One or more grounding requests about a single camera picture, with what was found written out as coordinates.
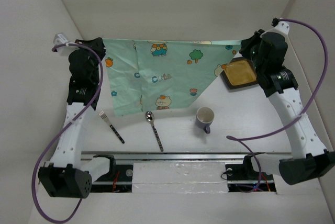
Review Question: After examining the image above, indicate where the square brown glazed plate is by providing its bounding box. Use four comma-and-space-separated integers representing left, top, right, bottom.
221, 57, 258, 89

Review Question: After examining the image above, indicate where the silver fork patterned handle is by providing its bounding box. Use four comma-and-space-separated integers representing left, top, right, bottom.
98, 110, 125, 144

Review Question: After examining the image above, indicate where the green cartoon print cloth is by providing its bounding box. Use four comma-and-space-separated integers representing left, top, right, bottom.
103, 39, 241, 116

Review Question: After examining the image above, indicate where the silver spoon patterned handle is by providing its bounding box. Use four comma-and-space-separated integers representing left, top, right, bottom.
145, 111, 164, 152

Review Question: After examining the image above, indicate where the purple ceramic mug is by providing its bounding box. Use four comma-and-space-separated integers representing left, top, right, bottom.
195, 107, 215, 134

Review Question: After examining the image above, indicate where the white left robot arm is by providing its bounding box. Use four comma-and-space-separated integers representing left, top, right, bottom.
38, 37, 117, 199

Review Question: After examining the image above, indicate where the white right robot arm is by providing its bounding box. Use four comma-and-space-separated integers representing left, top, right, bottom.
240, 30, 334, 185

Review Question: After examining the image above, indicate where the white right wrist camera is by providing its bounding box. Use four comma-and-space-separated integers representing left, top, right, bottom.
272, 18, 290, 36

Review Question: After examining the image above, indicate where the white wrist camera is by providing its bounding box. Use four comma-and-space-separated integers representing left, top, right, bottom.
53, 33, 77, 57
272, 18, 290, 36

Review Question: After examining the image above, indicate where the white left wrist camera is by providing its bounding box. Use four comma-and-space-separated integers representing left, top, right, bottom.
53, 33, 77, 57

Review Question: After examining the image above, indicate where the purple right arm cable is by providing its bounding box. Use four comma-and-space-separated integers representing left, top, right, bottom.
226, 18, 328, 193

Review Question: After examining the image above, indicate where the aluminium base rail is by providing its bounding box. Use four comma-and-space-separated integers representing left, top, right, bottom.
81, 151, 293, 186

